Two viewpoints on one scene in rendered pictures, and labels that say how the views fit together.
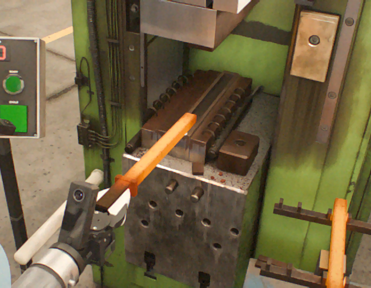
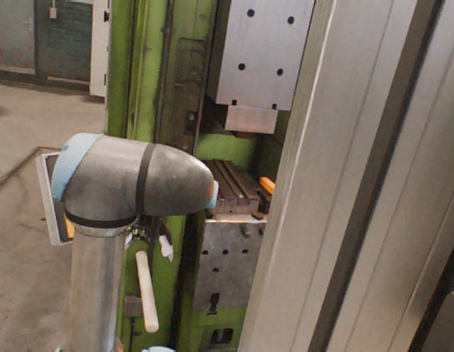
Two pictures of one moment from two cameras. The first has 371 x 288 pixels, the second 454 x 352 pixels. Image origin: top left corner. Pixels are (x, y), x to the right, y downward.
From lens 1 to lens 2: 107 cm
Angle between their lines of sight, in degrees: 38
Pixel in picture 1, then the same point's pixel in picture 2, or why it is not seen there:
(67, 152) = (7, 272)
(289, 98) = not seen: hidden behind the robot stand
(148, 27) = (231, 126)
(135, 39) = (189, 140)
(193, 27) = (262, 121)
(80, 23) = (144, 133)
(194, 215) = (255, 250)
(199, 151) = (254, 204)
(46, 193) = (17, 310)
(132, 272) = (196, 317)
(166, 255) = (229, 289)
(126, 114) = not seen: hidden behind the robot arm
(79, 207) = not seen: hidden behind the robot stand
